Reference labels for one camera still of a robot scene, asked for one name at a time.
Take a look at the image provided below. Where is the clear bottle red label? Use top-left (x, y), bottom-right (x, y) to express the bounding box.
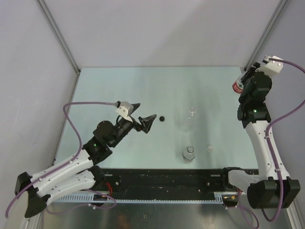
top-left (232, 75), bottom-right (244, 94)

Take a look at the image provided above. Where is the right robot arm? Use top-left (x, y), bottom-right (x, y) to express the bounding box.
top-left (220, 56), bottom-right (301, 209)

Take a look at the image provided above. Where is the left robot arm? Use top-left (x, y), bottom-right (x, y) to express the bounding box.
top-left (14, 101), bottom-right (157, 218)

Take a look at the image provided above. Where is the black bottle cap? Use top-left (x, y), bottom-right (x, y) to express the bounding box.
top-left (159, 116), bottom-right (165, 122)

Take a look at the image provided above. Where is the tall clear empty bottle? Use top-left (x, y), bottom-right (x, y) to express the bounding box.
top-left (182, 106), bottom-right (198, 132)

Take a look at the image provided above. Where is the short clear bottle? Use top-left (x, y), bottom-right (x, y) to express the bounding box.
top-left (182, 146), bottom-right (195, 163)

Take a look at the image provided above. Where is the white bottle cap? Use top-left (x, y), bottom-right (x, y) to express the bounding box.
top-left (207, 146), bottom-right (213, 152)

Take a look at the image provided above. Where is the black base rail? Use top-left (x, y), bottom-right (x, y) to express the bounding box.
top-left (103, 168), bottom-right (237, 198)

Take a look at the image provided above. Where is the right aluminium corner post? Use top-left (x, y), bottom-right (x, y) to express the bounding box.
top-left (241, 0), bottom-right (291, 72)

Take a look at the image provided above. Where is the aluminium corner post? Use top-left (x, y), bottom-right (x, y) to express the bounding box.
top-left (241, 0), bottom-right (291, 72)
top-left (35, 0), bottom-right (81, 73)

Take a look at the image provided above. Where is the slotted cable duct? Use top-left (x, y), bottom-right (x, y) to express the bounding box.
top-left (55, 192), bottom-right (237, 204)

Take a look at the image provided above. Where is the left aluminium corner post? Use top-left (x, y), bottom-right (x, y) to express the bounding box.
top-left (35, 0), bottom-right (81, 73)

